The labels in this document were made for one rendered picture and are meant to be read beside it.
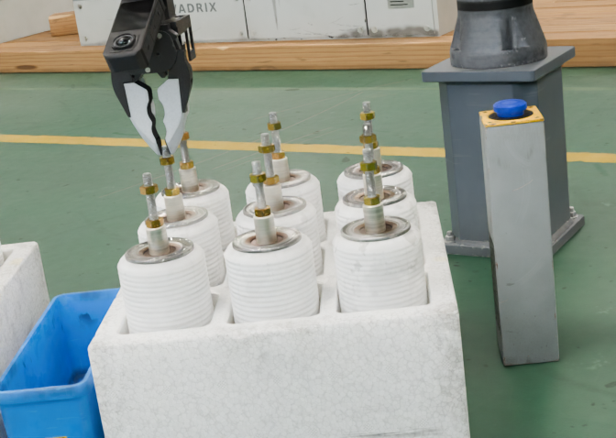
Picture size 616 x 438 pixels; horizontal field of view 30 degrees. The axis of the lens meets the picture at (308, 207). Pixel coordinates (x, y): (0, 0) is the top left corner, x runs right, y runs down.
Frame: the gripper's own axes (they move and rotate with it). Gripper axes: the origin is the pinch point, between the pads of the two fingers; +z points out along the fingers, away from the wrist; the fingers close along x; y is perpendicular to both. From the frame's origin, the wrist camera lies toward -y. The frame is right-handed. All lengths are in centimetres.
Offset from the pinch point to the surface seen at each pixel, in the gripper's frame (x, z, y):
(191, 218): -2.2, 8.9, -0.8
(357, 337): -22.8, 18.1, -16.3
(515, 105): -40.3, 1.5, 11.3
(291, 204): -13.7, 9.0, 2.3
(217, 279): -4.4, 16.6, -1.2
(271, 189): -11.9, 6.5, 1.0
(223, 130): 35, 34, 152
